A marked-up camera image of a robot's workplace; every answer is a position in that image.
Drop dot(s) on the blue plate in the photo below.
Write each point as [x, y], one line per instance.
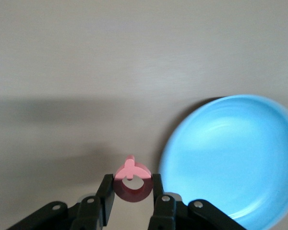
[230, 155]

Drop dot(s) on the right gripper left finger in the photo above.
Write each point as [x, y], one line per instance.
[105, 191]

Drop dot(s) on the pink foam letter Q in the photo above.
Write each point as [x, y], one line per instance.
[124, 173]

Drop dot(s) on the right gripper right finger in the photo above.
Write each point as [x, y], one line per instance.
[158, 191]

